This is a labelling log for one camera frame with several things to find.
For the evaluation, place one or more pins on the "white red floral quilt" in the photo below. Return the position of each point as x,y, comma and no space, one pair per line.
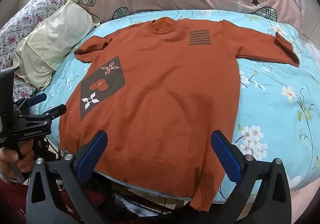
19,27

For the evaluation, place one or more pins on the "orange knit sweater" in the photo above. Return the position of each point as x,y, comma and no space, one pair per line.
159,89

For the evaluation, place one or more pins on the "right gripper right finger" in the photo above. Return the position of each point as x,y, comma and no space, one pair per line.
272,203

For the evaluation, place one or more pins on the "person's left hand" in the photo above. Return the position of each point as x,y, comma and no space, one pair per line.
25,164

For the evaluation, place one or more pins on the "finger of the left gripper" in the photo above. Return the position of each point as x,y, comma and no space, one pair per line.
56,112
36,99

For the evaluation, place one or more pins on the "light blue floral bedsheet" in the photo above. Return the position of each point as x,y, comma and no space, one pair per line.
278,111

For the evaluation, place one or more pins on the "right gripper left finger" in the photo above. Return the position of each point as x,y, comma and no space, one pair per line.
44,204

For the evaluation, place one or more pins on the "cream yellow pillow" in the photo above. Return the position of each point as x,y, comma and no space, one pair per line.
41,53

